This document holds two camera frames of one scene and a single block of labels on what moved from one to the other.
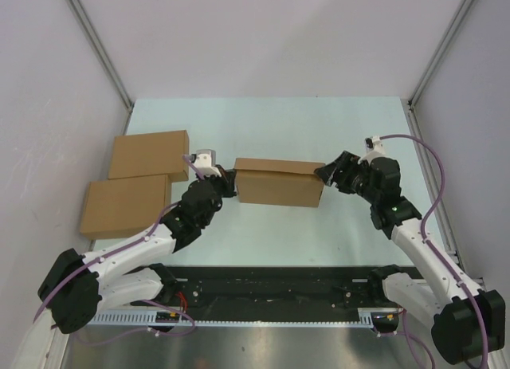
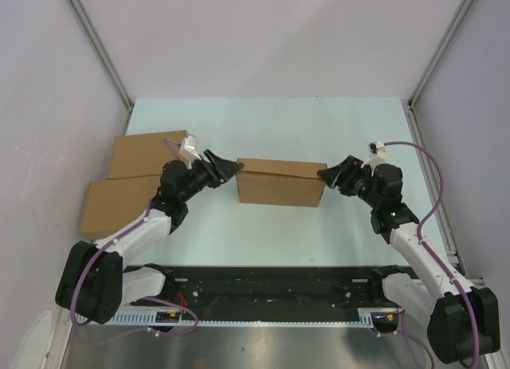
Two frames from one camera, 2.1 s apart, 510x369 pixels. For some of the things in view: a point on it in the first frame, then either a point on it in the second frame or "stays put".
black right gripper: [331, 173] stays put
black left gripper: [226, 180] -> [223, 170]
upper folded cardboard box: [151, 154] stays put
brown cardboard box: [278, 182] stays put
